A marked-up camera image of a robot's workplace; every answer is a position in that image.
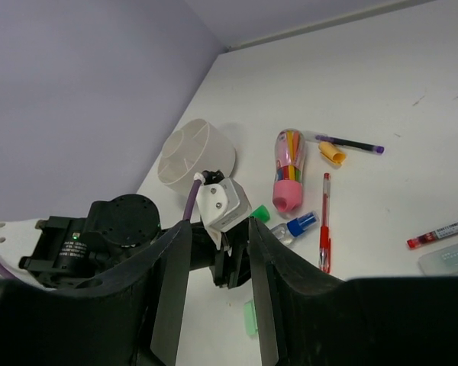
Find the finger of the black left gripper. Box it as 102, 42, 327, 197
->
213, 219, 251, 289

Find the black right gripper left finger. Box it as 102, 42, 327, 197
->
0, 221, 192, 365

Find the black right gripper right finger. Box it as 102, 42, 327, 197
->
249, 219, 458, 365

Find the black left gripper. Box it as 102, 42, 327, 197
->
18, 194, 161, 284

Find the black green highlighter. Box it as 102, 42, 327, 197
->
250, 204, 271, 223

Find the blue capped glue bottle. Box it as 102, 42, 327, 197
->
270, 211, 319, 246

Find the pink crayon bottle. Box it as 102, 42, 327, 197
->
273, 129, 306, 214

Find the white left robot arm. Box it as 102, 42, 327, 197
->
0, 194, 250, 289

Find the green eraser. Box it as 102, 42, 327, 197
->
244, 300, 258, 337

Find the red gel pen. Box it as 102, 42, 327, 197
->
319, 172, 331, 274

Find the white round pen holder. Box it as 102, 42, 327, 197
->
157, 119, 236, 197

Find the yellow cap eraser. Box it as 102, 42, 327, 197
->
318, 141, 347, 166

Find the pale green highlighter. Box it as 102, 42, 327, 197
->
418, 244, 458, 276

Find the red refill pen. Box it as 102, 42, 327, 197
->
406, 221, 458, 250

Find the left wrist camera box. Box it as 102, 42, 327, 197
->
196, 171, 253, 250

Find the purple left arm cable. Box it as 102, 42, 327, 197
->
0, 178, 203, 281

